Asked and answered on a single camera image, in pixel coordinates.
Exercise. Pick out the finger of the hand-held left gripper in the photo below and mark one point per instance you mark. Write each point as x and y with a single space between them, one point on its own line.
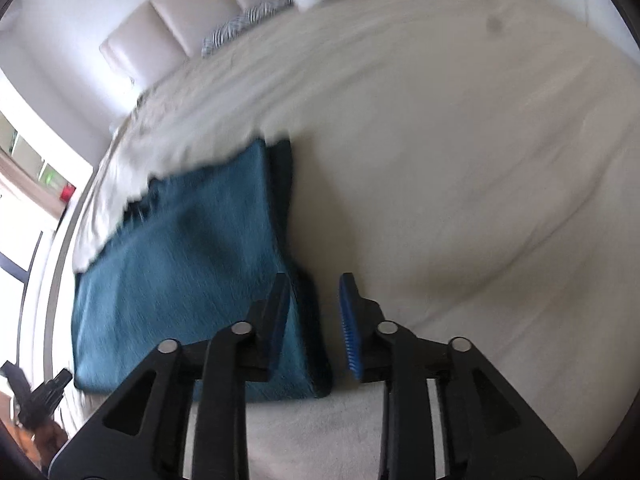
52 387

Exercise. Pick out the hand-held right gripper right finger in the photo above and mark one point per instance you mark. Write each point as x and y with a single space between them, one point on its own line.
350 330

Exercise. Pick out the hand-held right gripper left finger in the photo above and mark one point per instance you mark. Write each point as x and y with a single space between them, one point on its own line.
279 310

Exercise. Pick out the teal knit sweater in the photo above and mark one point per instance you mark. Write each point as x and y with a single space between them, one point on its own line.
200 270

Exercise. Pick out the white low ledge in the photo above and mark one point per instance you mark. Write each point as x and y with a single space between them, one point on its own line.
55 270

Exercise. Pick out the bed with beige sheet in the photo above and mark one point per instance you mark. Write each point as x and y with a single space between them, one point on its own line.
425 160

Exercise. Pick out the red box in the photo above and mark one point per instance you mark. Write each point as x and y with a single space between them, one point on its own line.
67 192

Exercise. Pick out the green ornament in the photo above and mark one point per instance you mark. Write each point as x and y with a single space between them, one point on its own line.
50 178

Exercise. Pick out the zebra print pillow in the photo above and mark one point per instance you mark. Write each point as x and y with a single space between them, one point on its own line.
245 22

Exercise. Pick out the cream padded headboard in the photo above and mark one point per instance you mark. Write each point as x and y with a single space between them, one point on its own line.
165 20

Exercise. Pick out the white wall shelf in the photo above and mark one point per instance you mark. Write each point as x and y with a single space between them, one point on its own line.
30 155

